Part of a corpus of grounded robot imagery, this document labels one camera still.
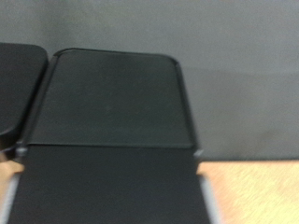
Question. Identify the black Keurig coffee machine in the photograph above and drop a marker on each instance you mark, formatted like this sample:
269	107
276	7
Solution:
112	102

